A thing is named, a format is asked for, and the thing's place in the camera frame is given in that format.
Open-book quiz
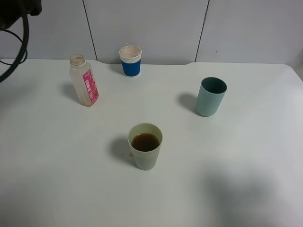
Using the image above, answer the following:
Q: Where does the clear bottle with pink label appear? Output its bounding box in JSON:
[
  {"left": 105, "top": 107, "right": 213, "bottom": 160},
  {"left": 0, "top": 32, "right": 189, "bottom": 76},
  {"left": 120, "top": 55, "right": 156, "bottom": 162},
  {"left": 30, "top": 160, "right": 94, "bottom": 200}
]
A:
[{"left": 69, "top": 54, "right": 99, "bottom": 107}]

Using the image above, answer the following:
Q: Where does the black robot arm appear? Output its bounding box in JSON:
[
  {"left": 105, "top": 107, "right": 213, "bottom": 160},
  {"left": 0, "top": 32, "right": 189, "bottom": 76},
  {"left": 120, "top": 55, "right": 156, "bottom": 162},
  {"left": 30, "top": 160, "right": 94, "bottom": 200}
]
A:
[{"left": 0, "top": 0, "right": 42, "bottom": 29}]

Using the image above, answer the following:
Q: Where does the pale green plastic cup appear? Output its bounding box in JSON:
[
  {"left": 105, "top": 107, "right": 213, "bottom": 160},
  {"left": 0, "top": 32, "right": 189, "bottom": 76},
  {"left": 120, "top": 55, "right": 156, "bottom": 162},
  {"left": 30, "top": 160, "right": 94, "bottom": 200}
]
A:
[{"left": 128, "top": 123, "right": 163, "bottom": 171}]

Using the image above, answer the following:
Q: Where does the blue sleeved paper cup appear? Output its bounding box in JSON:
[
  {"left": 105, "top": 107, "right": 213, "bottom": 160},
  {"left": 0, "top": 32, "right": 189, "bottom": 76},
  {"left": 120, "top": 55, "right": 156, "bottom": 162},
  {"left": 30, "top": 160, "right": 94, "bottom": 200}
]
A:
[{"left": 119, "top": 45, "right": 142, "bottom": 78}]

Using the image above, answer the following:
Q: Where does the teal plastic cup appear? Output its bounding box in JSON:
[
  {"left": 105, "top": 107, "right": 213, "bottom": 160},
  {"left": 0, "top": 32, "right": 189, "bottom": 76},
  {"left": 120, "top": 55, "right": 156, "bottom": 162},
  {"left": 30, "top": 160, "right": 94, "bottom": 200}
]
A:
[{"left": 196, "top": 77, "right": 227, "bottom": 117}]

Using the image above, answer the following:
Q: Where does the black braided cable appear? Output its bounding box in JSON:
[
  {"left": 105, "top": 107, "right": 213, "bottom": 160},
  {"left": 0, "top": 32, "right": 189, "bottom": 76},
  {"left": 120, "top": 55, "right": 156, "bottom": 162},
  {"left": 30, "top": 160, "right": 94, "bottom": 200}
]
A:
[{"left": 0, "top": 0, "right": 30, "bottom": 83}]

